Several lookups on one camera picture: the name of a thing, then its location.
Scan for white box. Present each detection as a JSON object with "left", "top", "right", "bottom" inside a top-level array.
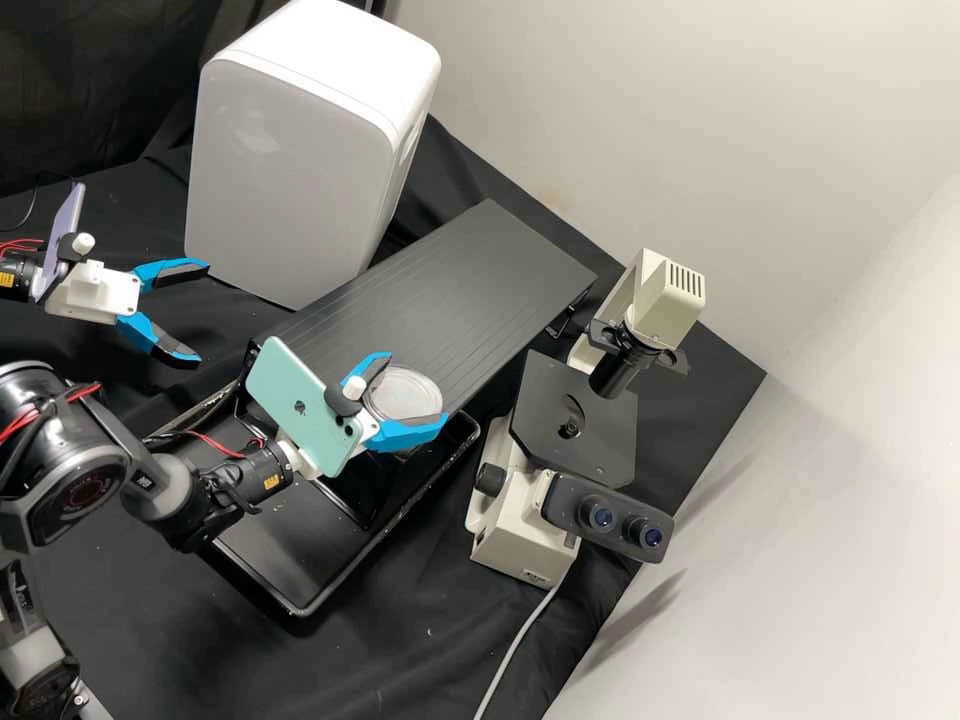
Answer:
[{"left": 182, "top": 0, "right": 443, "bottom": 311}]

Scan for right wrist camera phone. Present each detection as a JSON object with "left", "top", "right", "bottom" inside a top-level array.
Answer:
[{"left": 244, "top": 335, "right": 370, "bottom": 479}]

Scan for black cable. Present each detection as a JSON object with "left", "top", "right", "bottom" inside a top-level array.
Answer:
[{"left": 0, "top": 182, "right": 78, "bottom": 233}]

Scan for left wrist camera phone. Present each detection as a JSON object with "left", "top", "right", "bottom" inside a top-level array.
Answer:
[{"left": 37, "top": 182, "right": 103, "bottom": 303}]

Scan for cream microscope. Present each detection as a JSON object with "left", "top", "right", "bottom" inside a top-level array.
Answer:
[{"left": 465, "top": 246, "right": 710, "bottom": 589}]

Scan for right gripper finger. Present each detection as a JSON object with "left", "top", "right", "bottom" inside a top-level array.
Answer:
[
  {"left": 364, "top": 410, "right": 451, "bottom": 456},
  {"left": 343, "top": 350, "right": 396, "bottom": 382}
]

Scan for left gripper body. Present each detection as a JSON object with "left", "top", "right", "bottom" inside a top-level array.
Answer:
[{"left": 43, "top": 260, "right": 144, "bottom": 326}]

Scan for grey cable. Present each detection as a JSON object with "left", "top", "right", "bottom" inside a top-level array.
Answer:
[{"left": 491, "top": 575, "right": 565, "bottom": 720}]

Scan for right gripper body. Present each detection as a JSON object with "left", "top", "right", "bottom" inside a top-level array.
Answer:
[{"left": 277, "top": 416, "right": 384, "bottom": 481}]

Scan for petri dish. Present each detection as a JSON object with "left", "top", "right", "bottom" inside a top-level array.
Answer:
[{"left": 366, "top": 362, "right": 443, "bottom": 424}]

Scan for black tray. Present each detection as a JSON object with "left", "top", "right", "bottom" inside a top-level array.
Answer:
[{"left": 142, "top": 386, "right": 482, "bottom": 619}]

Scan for wrist camera phone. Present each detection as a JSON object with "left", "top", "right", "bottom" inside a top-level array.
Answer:
[
  {"left": 244, "top": 335, "right": 370, "bottom": 479},
  {"left": 37, "top": 182, "right": 103, "bottom": 303}
]

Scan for black platform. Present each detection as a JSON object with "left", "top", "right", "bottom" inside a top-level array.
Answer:
[{"left": 238, "top": 200, "right": 600, "bottom": 451}]

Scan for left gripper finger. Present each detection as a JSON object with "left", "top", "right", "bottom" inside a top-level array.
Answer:
[
  {"left": 116, "top": 310, "right": 203, "bottom": 367},
  {"left": 132, "top": 256, "right": 212, "bottom": 292}
]

